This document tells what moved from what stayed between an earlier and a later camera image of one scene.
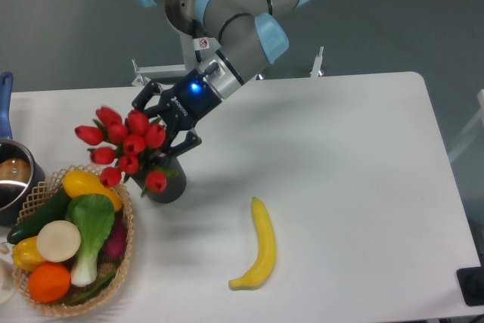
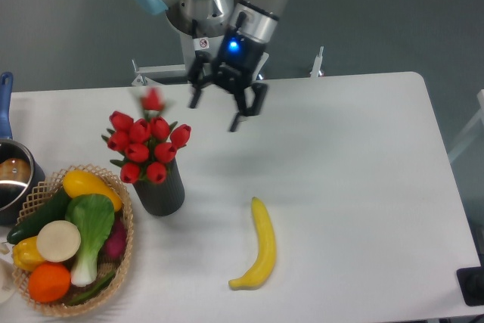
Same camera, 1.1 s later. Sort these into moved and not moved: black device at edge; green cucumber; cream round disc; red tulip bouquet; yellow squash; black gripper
Moved: black gripper; red tulip bouquet
Not moved: cream round disc; yellow squash; green cucumber; black device at edge
